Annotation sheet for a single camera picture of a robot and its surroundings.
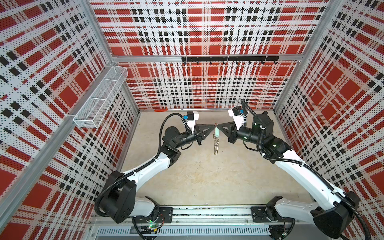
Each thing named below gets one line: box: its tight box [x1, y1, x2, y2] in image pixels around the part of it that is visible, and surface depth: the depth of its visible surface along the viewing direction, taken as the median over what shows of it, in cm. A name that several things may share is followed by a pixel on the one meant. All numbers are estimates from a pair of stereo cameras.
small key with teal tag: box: [215, 123, 220, 137], surface depth 67 cm
